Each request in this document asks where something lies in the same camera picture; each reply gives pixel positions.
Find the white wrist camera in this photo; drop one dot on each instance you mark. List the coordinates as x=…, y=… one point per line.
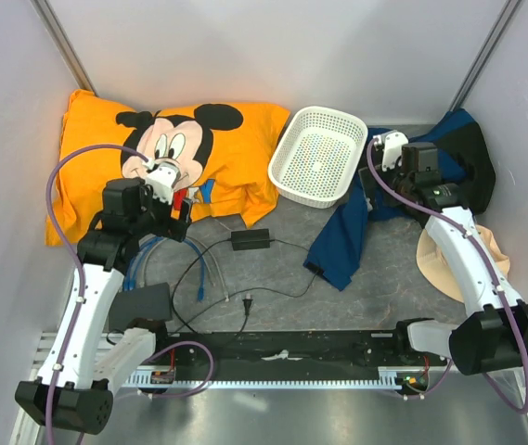
x=162, y=178
x=390, y=145

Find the white slotted cable duct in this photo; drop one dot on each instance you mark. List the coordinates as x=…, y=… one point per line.
x=385, y=380

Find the black power adapter brick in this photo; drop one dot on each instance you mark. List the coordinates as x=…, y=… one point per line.
x=250, y=239

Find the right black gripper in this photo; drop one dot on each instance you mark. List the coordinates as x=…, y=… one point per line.
x=384, y=175

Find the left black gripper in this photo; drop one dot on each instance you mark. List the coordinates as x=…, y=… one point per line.
x=173, y=229

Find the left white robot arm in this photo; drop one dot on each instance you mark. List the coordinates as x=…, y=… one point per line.
x=74, y=389

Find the orange Mickey Mouse pillow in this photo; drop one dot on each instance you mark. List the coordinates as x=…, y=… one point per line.
x=221, y=149

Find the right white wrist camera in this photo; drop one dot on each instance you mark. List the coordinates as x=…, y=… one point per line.
x=390, y=145

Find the white perforated plastic basket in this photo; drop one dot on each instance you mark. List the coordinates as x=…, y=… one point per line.
x=317, y=155

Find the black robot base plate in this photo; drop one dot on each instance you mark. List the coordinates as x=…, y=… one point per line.
x=287, y=355

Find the blue and black garment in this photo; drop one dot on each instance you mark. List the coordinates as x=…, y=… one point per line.
x=463, y=159

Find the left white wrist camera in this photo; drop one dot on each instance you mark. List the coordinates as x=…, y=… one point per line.
x=162, y=178

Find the dark grey network switch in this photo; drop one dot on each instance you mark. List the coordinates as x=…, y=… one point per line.
x=149, y=302

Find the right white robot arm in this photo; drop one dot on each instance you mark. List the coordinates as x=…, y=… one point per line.
x=494, y=335

